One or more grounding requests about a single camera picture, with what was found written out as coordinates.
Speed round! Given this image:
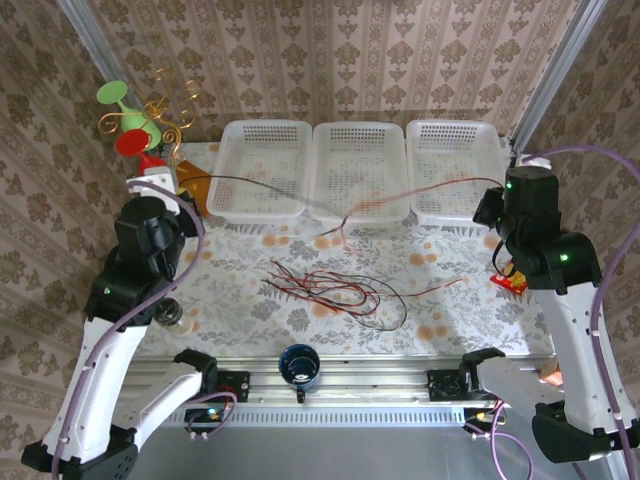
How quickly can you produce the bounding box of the thin red cable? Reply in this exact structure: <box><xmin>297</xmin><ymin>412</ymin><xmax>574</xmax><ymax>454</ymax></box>
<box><xmin>259</xmin><ymin>272</ymin><xmax>381</xmax><ymax>319</ymax></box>
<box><xmin>339</xmin><ymin>177</ymin><xmax>505</xmax><ymax>256</ymax></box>
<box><xmin>304</xmin><ymin>272</ymin><xmax>464</xmax><ymax>314</ymax></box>
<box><xmin>299</xmin><ymin>269</ymin><xmax>371</xmax><ymax>309</ymax></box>

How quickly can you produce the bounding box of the white perforated plastic basket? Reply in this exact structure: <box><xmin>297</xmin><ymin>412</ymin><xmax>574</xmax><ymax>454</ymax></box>
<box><xmin>206</xmin><ymin>119</ymin><xmax>314</xmax><ymax>220</ymax></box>
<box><xmin>305</xmin><ymin>122</ymin><xmax>409</xmax><ymax>224</ymax></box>
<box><xmin>405</xmin><ymin>119</ymin><xmax>511</xmax><ymax>227</ymax></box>

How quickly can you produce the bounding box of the red snack packet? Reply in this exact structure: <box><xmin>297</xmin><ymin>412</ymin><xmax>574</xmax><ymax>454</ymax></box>
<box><xmin>489</xmin><ymin>262</ymin><xmax>529</xmax><ymax>294</ymax></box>

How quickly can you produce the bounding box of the red plastic goblet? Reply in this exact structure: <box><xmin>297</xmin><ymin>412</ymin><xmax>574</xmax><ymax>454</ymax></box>
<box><xmin>114</xmin><ymin>129</ymin><xmax>169</xmax><ymax>174</ymax></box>

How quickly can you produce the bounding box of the floral tablecloth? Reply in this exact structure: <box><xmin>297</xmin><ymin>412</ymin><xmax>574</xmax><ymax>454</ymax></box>
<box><xmin>129</xmin><ymin>142</ymin><xmax>556</xmax><ymax>359</ymax></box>

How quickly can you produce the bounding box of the small clear glass jar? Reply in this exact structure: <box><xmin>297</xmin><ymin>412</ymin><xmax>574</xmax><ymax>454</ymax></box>
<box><xmin>154</xmin><ymin>297</ymin><xmax>197</xmax><ymax>337</ymax></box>

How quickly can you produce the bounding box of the green plastic goblet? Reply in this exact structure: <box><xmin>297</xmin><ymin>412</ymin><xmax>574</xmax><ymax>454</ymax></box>
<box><xmin>96</xmin><ymin>79</ymin><xmax>164</xmax><ymax>151</ymax></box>

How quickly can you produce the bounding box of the dark blue mug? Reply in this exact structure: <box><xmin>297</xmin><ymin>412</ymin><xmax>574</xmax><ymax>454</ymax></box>
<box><xmin>278</xmin><ymin>343</ymin><xmax>322</xmax><ymax>404</ymax></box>

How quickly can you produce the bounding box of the small black controller board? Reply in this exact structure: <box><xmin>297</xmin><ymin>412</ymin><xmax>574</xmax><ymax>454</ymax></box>
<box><xmin>462</xmin><ymin>407</ymin><xmax>501</xmax><ymax>435</ymax></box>
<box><xmin>183</xmin><ymin>407</ymin><xmax>232</xmax><ymax>435</ymax></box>

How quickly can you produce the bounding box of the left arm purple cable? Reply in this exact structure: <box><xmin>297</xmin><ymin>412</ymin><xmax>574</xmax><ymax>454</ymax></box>
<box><xmin>49</xmin><ymin>179</ymin><xmax>236</xmax><ymax>480</ymax></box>

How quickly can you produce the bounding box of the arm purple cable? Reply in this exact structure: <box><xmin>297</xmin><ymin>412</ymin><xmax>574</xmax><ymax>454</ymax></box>
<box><xmin>492</xmin><ymin>144</ymin><xmax>640</xmax><ymax>480</ymax></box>
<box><xmin>49</xmin><ymin>179</ymin><xmax>236</xmax><ymax>480</ymax></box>

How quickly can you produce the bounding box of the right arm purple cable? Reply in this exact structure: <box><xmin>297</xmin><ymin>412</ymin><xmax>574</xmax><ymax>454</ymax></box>
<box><xmin>492</xmin><ymin>144</ymin><xmax>640</xmax><ymax>480</ymax></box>

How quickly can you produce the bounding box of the aluminium frame post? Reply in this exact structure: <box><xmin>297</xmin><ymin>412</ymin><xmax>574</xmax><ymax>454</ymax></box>
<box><xmin>55</xmin><ymin>0</ymin><xmax>144</xmax><ymax>121</ymax></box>
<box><xmin>509</xmin><ymin>0</ymin><xmax>609</xmax><ymax>156</ymax></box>

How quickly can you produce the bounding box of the aluminium extrusion rail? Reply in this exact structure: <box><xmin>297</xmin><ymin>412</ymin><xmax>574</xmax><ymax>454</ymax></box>
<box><xmin>124</xmin><ymin>355</ymin><xmax>556</xmax><ymax>407</ymax></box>

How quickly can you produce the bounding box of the grey slotted cable duct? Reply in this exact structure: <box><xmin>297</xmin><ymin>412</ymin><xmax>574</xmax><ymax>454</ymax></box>
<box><xmin>227</xmin><ymin>403</ymin><xmax>466</xmax><ymax>427</ymax></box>

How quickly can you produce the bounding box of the grey metal base plate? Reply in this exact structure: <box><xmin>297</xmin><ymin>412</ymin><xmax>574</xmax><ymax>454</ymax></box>
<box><xmin>139</xmin><ymin>424</ymin><xmax>616</xmax><ymax>480</ymax></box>

